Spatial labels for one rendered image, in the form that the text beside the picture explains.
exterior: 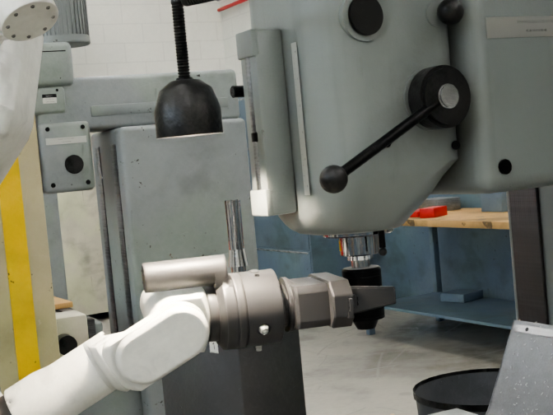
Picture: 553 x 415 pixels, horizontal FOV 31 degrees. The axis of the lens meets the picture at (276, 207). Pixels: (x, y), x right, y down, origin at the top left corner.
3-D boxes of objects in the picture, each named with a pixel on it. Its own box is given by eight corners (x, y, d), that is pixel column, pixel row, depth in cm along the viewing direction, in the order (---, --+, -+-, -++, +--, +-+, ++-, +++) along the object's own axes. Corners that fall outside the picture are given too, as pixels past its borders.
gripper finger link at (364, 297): (394, 307, 121) (345, 314, 119) (392, 281, 121) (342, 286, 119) (399, 309, 119) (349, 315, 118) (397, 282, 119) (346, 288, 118)
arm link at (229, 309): (253, 358, 116) (153, 372, 113) (234, 327, 126) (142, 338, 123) (248, 263, 113) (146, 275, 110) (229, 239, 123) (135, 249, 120)
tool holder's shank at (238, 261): (234, 274, 154) (228, 201, 153) (225, 272, 156) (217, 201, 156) (253, 271, 155) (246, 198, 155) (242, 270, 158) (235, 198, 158)
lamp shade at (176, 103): (142, 139, 108) (137, 81, 108) (186, 137, 114) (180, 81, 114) (194, 133, 104) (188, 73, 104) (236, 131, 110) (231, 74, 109)
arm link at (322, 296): (350, 264, 115) (248, 277, 112) (358, 348, 116) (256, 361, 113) (321, 255, 127) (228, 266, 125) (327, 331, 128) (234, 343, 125)
